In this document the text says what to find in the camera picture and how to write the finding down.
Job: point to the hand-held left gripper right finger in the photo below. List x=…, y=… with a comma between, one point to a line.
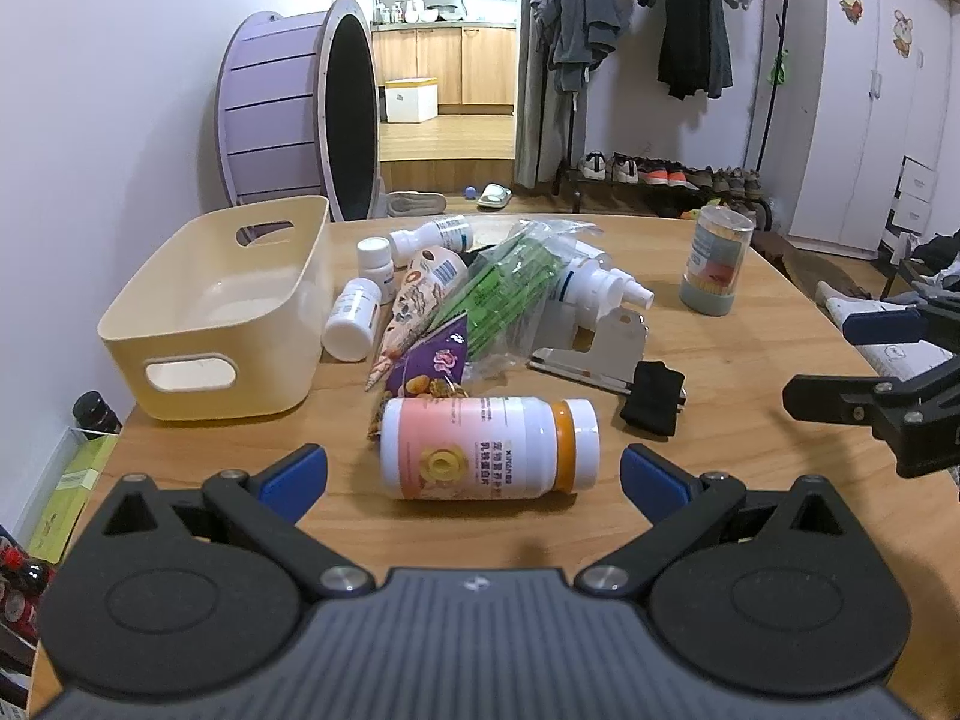
x=652, y=484

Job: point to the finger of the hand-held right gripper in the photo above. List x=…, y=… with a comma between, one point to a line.
x=832, y=396
x=881, y=326

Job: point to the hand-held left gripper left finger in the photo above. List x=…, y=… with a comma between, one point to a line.
x=296, y=480

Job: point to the black cloth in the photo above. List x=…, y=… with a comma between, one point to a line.
x=652, y=399

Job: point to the silver metal stand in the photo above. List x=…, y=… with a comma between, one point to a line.
x=619, y=345

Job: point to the white bottle blue yellow label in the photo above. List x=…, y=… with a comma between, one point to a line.
x=352, y=315

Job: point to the large pink label bottle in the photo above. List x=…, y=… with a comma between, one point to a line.
x=480, y=450

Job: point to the cotton swab container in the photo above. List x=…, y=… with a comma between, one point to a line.
x=712, y=262

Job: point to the purple snack packet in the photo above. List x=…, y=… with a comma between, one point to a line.
x=431, y=360

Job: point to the cream plastic storage basket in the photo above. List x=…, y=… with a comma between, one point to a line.
x=210, y=307

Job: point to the white spray bottle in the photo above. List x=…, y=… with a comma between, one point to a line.
x=592, y=286

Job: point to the cone-shaped printed packet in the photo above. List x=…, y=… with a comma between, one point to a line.
x=416, y=300

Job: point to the small white capped bottle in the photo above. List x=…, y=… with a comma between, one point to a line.
x=375, y=259

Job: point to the bag of green sachets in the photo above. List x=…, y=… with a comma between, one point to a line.
x=499, y=292

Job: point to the white narrow-cap bottle blue label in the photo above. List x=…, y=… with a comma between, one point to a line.
x=439, y=234

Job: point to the pile of dark clothes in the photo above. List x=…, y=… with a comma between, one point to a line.
x=937, y=262

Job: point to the wooden desk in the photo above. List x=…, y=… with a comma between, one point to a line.
x=750, y=367

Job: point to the white wardrobe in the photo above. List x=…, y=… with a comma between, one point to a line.
x=832, y=127

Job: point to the dark bottle black cap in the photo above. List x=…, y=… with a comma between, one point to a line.
x=96, y=412

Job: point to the black clothes rack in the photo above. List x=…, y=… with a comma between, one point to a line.
x=765, y=120

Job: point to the row of shoes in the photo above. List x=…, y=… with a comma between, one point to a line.
x=660, y=174

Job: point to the green hanging toy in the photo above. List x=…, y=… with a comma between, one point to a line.
x=780, y=69

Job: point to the grey slipper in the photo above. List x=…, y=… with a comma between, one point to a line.
x=416, y=204

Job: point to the white slipper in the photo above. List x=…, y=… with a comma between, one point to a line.
x=495, y=196

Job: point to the black hanging jacket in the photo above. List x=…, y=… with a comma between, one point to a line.
x=694, y=30

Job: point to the grey curtain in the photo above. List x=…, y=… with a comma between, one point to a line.
x=532, y=127

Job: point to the purple cat exercise wheel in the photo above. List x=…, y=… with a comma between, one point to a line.
x=270, y=90

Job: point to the white foam box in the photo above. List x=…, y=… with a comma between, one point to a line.
x=409, y=101

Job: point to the grey hanging shirt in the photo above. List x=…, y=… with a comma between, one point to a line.
x=592, y=22

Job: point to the wooden kitchen base cabinets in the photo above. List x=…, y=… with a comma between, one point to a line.
x=442, y=64

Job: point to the group of white dishes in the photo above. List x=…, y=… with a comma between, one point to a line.
x=416, y=11

